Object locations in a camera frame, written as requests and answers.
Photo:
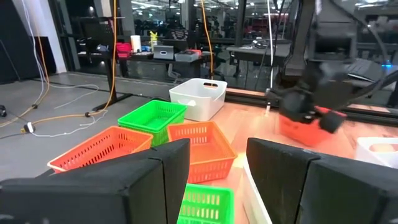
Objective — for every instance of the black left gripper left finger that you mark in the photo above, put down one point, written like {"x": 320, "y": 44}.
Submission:
{"x": 93, "y": 193}

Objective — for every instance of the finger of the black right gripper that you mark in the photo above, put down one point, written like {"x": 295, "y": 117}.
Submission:
{"x": 332, "y": 122}
{"x": 295, "y": 105}

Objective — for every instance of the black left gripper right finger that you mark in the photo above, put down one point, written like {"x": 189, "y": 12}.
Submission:
{"x": 326, "y": 193}

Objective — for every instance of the orange slotted plastic basket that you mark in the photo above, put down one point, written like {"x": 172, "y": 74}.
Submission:
{"x": 102, "y": 146}
{"x": 205, "y": 149}
{"x": 298, "y": 133}

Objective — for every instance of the white plastic storage bin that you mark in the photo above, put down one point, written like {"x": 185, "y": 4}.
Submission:
{"x": 362, "y": 152}
{"x": 199, "y": 105}

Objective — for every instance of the green slotted plastic basket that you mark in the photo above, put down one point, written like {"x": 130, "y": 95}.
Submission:
{"x": 205, "y": 205}
{"x": 152, "y": 119}

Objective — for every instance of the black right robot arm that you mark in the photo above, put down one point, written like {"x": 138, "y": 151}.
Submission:
{"x": 329, "y": 31}

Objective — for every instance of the black background table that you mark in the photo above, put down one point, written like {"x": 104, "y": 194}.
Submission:
{"x": 248, "y": 51}
{"x": 140, "y": 57}

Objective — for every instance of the white power plug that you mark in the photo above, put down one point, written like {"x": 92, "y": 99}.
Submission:
{"x": 30, "y": 127}

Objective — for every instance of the grey tray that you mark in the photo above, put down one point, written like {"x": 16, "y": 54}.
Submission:
{"x": 186, "y": 57}

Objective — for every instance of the grey box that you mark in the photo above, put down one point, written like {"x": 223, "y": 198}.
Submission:
{"x": 163, "y": 53}

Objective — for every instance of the red bag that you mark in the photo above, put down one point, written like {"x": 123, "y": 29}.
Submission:
{"x": 123, "y": 50}

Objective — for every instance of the white paper roll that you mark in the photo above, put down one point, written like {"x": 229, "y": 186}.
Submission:
{"x": 136, "y": 43}

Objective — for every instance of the yellow spray bottle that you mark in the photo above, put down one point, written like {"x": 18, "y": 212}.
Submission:
{"x": 153, "y": 40}

